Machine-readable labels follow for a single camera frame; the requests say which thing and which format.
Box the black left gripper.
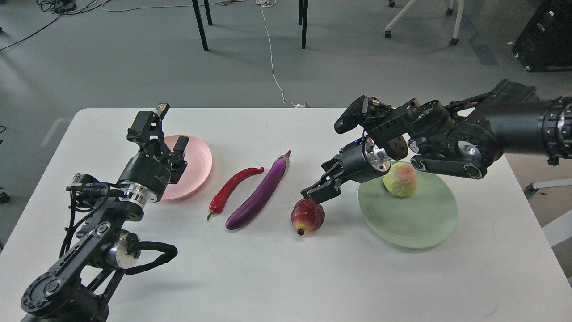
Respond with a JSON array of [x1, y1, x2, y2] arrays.
[[117, 103, 189, 203]]

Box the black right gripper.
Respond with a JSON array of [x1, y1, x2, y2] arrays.
[[300, 136, 392, 204]]

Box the red pomegranate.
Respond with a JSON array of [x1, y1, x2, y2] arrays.
[[290, 199, 325, 236]]

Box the green yellow fruit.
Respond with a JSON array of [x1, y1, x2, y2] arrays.
[[383, 162, 417, 198]]

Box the red chili pepper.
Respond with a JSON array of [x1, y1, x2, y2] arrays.
[[206, 167, 265, 220]]

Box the purple eggplant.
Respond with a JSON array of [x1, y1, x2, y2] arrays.
[[225, 150, 292, 231]]

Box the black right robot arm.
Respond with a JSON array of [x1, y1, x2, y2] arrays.
[[301, 79, 572, 204]]

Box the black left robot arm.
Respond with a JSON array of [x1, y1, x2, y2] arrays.
[[21, 103, 189, 322]]

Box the pink plate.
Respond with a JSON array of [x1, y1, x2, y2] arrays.
[[161, 136, 213, 200]]

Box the green plate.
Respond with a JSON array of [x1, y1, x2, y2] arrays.
[[358, 173, 459, 249]]

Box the black table legs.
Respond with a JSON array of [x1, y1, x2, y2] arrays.
[[192, 0, 309, 51]]

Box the white chair base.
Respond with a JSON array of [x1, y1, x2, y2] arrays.
[[384, 0, 465, 46]]

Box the black equipment case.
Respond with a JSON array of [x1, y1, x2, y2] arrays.
[[512, 0, 572, 72]]

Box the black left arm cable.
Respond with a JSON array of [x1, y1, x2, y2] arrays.
[[125, 241, 178, 275]]

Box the black floor cables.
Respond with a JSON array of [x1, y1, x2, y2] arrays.
[[0, 0, 108, 52]]

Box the white floor cable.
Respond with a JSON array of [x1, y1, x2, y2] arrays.
[[256, 0, 310, 109]]

